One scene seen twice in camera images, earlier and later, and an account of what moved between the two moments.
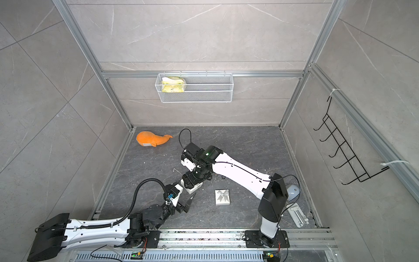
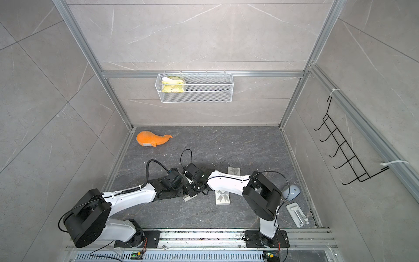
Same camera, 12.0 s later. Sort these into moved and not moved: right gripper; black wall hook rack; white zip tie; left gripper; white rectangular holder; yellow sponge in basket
Moved: left gripper; right gripper
Not moved: black wall hook rack; white zip tie; white rectangular holder; yellow sponge in basket
